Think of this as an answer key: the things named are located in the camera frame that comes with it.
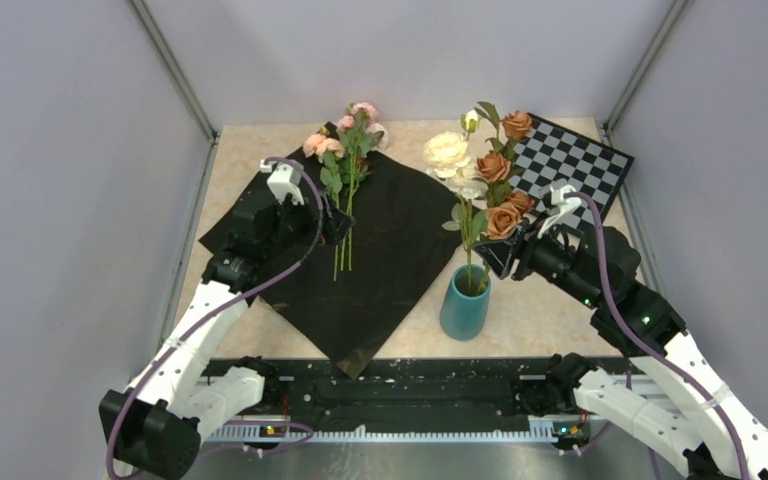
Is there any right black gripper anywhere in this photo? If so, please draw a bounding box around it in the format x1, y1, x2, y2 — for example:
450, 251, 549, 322
472, 208, 601, 308

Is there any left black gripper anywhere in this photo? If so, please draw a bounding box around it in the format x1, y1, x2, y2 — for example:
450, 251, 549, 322
263, 189, 354, 257

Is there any orange rose stem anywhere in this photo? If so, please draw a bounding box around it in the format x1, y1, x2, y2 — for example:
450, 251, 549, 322
466, 100, 536, 296

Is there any pink flower stems bunch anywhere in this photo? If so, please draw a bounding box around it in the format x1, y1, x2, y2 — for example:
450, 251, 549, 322
301, 101, 390, 283

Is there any black wrapping sheet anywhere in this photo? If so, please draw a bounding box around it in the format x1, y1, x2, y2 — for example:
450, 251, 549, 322
216, 120, 465, 377

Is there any white flower stem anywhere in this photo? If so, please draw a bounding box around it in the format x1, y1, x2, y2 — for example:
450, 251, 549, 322
422, 109, 488, 296

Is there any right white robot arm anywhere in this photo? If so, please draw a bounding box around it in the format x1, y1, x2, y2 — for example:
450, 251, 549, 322
475, 225, 768, 479

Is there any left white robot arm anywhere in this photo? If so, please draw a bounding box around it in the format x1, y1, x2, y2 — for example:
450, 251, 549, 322
99, 190, 354, 479

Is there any teal ceramic vase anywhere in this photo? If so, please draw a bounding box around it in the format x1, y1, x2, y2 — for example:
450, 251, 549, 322
439, 265, 491, 341

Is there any black white checkerboard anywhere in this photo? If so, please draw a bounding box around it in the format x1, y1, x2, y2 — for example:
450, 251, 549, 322
509, 114, 634, 234

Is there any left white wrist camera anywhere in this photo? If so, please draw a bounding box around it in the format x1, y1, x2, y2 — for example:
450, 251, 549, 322
259, 159, 305, 206

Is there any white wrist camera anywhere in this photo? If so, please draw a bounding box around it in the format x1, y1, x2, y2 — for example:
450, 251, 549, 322
537, 184, 583, 239
259, 159, 305, 206

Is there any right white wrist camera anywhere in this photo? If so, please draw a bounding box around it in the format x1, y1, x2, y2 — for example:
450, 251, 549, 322
537, 184, 583, 239

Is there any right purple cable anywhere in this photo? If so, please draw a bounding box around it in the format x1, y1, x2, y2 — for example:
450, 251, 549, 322
566, 190, 753, 480

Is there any purple cable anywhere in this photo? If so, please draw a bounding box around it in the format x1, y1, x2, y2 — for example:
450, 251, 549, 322
566, 190, 753, 480
104, 156, 326, 480

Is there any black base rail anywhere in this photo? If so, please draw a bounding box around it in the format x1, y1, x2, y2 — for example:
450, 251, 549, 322
188, 356, 630, 435

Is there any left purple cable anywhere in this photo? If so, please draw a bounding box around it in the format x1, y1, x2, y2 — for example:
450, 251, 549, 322
104, 156, 326, 480

